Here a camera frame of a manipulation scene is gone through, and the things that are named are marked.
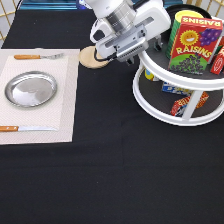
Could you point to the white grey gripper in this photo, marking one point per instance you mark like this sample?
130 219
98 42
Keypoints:
123 29

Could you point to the black ribbed bowl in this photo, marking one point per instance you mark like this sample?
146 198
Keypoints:
172 10

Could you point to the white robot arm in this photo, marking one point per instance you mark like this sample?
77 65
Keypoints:
123 29

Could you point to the white two-tier lazy Susan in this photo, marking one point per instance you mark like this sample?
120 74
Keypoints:
208 90

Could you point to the silver metal plate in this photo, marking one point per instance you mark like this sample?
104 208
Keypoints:
30 89

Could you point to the yellow green cylindrical canister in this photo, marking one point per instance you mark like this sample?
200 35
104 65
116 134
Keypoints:
176 24

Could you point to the red raisins box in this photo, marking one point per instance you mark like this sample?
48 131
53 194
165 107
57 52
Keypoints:
193 48

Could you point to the round wooden coaster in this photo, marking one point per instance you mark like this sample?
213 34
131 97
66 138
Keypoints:
86 58

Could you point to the orange red box lower tier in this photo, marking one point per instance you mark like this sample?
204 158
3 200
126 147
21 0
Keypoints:
180 105

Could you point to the red butter box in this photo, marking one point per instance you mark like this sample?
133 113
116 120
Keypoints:
218 63

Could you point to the beige woven placemat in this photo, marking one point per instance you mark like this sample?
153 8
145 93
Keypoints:
57 113

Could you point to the black table cloth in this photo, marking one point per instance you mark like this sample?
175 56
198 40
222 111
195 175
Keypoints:
122 167

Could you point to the wooden handled fork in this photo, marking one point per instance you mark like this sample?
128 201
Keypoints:
28 57

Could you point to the wooden handled knife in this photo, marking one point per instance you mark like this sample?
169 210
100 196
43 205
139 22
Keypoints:
25 128

